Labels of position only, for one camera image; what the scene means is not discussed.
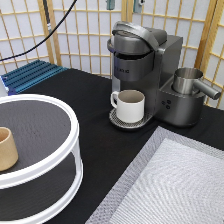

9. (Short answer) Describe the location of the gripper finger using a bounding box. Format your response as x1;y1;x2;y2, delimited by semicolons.
106;0;115;10
133;0;144;13

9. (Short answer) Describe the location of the coffee machine lid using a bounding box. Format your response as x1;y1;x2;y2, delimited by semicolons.
111;21;167;55

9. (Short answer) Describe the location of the grey coffee machine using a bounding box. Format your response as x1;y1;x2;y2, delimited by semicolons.
107;34;205;130

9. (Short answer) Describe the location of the steel milk frother jug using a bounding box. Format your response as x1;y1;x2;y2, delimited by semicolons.
173;68;221;100

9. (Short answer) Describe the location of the white ceramic mug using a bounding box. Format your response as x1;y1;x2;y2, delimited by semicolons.
110;90;145;123

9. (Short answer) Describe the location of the blue ridged mat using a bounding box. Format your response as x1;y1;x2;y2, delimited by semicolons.
2;60;66;95

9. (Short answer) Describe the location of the grey woven placemat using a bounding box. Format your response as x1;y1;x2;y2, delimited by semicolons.
85;127;224;224

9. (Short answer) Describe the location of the tan wooden cup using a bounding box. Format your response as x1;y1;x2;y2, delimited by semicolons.
0;127;18;171

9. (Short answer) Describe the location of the white two-tier round shelf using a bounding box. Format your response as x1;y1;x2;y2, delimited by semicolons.
0;94;83;224

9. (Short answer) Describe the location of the black cable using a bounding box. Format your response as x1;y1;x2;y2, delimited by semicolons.
0;0;79;62

